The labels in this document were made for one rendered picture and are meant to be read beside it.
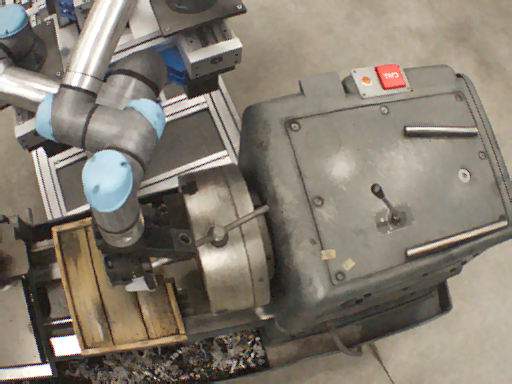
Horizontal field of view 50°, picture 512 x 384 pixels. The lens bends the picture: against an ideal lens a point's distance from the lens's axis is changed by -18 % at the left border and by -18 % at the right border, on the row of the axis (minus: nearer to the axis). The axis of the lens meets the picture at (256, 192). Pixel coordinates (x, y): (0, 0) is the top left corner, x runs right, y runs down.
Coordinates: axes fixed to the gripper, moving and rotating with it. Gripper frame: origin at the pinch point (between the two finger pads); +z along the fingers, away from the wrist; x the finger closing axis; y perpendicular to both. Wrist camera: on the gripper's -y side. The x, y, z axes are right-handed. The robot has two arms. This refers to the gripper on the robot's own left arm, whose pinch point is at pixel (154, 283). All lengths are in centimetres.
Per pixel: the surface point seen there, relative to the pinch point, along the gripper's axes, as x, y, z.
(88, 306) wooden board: -17.8, 21.6, 39.6
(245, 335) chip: -15, -19, 74
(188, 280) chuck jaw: -9.1, -6.6, 19.1
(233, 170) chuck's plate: -24.0, -21.0, 5.5
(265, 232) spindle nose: -11.3, -23.9, 10.6
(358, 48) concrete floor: -143, -108, 96
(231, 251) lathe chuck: -7.0, -16.0, 7.2
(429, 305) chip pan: -7, -79, 78
